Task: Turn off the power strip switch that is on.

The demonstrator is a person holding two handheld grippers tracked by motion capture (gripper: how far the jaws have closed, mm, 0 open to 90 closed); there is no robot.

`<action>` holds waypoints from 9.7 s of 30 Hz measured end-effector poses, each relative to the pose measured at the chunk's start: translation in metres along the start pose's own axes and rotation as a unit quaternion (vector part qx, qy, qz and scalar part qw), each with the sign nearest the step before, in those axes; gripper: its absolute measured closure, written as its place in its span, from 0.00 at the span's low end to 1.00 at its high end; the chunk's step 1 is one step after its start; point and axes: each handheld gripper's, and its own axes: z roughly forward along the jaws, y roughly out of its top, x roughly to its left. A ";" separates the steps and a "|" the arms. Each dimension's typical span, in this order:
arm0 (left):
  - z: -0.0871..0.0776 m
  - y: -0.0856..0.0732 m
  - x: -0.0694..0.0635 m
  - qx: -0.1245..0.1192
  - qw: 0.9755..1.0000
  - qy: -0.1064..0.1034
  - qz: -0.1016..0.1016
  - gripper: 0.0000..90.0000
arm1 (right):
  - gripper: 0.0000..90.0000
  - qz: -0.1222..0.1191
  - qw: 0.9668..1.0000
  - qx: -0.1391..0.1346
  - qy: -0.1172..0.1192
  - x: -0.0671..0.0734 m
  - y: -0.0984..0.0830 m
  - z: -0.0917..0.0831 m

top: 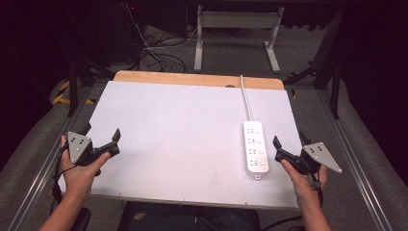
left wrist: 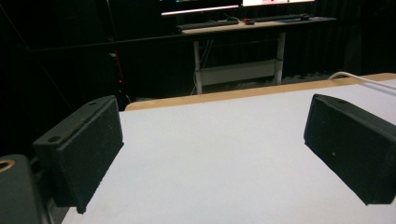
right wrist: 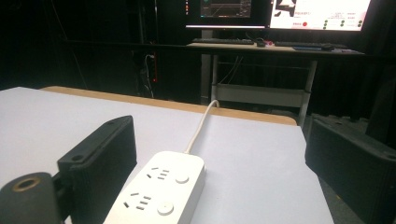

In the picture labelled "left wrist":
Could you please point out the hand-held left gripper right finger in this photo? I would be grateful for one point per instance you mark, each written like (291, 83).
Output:
(351, 149)

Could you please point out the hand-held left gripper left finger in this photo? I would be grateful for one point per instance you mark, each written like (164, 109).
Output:
(84, 146)

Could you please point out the white table mat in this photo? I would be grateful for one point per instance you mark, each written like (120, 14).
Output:
(224, 161)

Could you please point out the wooden desk with white legs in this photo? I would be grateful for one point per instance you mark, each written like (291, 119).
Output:
(243, 53)

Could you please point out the black keyboard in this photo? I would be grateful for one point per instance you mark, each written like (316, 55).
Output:
(280, 17)
(207, 24)

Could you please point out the black computer mouse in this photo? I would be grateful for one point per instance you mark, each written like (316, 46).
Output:
(249, 21)

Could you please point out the computer monitor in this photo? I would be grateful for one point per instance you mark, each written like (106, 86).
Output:
(199, 6)
(277, 2)

